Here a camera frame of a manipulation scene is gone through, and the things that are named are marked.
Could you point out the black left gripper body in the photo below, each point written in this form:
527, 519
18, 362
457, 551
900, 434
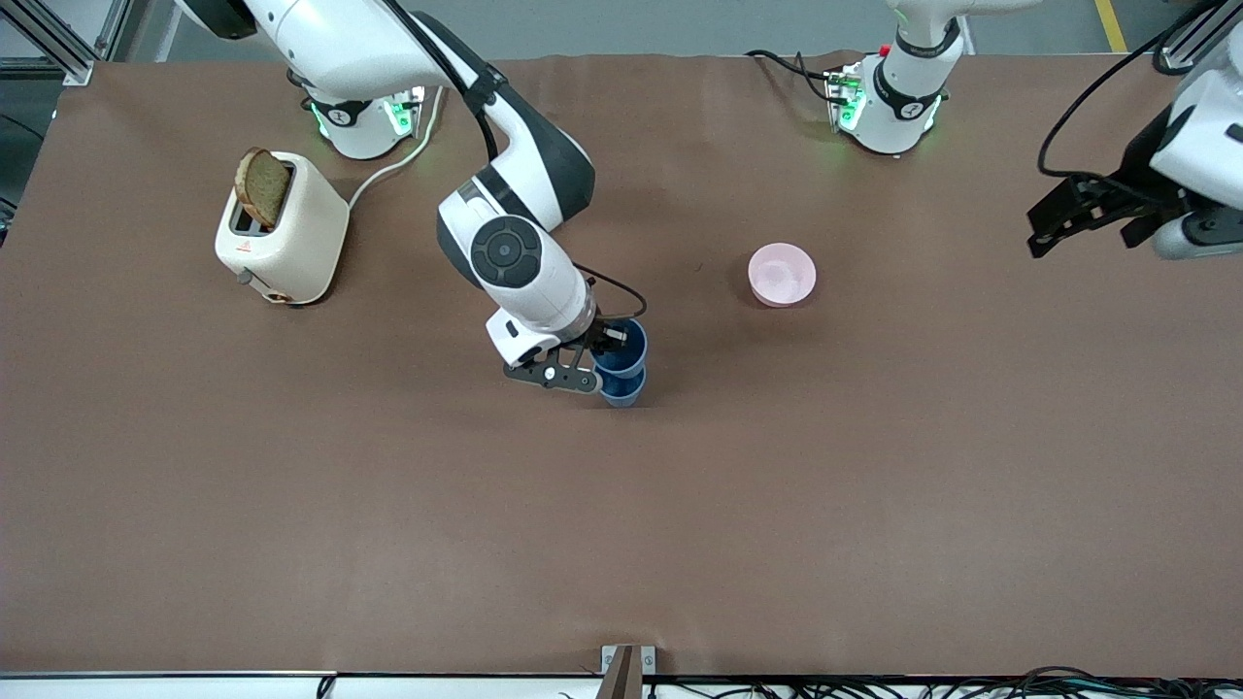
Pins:
1142, 185

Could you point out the blue plastic cup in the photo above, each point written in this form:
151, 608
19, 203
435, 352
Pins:
629, 349
623, 393

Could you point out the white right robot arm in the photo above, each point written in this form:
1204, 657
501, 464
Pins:
529, 170

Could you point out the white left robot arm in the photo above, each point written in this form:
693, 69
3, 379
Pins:
903, 97

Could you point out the cream white toaster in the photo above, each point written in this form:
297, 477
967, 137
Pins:
291, 243

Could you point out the brown table cover sheet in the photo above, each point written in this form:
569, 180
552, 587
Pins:
874, 485

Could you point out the brown bread slice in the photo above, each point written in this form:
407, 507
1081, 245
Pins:
262, 186

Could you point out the aluminium frame profile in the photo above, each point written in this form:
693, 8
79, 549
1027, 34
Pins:
49, 39
1199, 39

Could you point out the grey metal bracket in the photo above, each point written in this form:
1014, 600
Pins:
626, 672

